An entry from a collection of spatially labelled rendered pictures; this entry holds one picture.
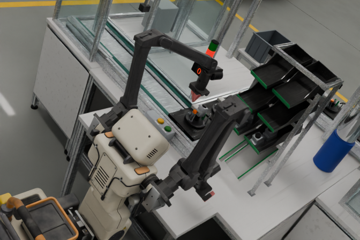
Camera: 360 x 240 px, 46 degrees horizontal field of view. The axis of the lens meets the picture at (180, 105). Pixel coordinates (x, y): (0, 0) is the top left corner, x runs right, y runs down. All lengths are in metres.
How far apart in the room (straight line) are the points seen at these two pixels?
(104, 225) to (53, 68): 1.61
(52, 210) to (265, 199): 1.22
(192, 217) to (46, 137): 1.70
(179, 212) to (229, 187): 0.40
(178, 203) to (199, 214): 0.12
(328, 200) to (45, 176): 1.96
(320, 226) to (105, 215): 1.44
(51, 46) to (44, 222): 1.71
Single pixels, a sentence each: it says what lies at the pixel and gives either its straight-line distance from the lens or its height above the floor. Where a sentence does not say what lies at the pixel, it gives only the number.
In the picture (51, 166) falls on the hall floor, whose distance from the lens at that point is 3.38.
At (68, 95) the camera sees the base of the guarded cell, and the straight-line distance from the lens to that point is 3.24.
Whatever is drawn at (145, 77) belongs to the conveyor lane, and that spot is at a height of 0.92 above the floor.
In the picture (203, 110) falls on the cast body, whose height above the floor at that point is 1.09.
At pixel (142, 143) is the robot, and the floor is 1.34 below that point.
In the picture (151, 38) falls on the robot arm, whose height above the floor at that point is 1.62.
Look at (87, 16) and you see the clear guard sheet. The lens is 2.97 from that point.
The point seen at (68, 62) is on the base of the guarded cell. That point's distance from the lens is 3.17.
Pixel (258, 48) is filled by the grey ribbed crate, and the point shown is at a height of 0.74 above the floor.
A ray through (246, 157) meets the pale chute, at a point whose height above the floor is 1.07.
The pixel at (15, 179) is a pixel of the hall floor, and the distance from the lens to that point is 3.26.
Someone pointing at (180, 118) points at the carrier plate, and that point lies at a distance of 2.59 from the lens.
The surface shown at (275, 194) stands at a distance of 2.65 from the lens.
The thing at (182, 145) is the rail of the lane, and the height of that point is 0.92.
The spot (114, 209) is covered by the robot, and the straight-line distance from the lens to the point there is 2.03.
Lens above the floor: 2.48
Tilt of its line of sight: 34 degrees down
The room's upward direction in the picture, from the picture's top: 25 degrees clockwise
